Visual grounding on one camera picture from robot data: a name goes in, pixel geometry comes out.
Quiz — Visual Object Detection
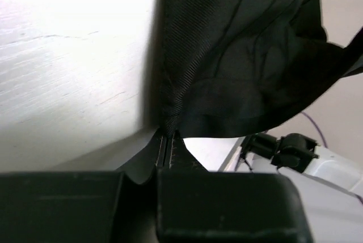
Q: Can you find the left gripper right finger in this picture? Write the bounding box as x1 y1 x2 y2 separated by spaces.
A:
156 134 313 242

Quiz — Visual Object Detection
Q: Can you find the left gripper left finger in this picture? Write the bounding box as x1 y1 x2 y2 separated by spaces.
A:
1 133 167 242

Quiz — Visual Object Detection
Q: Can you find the black skirt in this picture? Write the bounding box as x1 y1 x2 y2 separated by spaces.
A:
150 0 362 138

